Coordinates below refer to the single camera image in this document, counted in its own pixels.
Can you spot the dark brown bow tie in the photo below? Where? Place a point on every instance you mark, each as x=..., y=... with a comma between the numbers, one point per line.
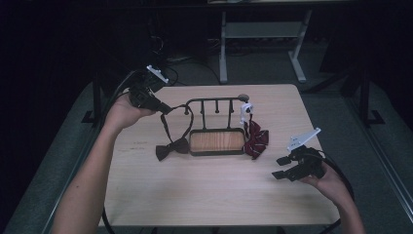
x=172, y=148

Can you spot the red striped bow tie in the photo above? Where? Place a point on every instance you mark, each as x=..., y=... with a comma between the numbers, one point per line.
x=258, y=139

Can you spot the person's left hand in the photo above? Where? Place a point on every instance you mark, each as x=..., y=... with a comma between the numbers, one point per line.
x=123, y=113

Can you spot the black metal rack wooden base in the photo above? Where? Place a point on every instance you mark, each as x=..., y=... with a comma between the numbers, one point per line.
x=217, y=141

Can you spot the grey metal desk frame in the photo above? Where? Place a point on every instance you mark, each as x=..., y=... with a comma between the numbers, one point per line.
x=259, y=29

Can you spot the person's right hand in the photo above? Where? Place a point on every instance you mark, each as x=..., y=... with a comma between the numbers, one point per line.
x=331, y=187

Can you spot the black metal stand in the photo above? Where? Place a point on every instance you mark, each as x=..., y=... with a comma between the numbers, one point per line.
x=96, y=97
x=365, y=97

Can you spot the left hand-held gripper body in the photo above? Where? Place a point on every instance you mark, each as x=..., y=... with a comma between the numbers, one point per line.
x=142, y=94

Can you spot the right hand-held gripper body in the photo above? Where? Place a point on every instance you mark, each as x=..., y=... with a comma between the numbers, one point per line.
x=307, y=162

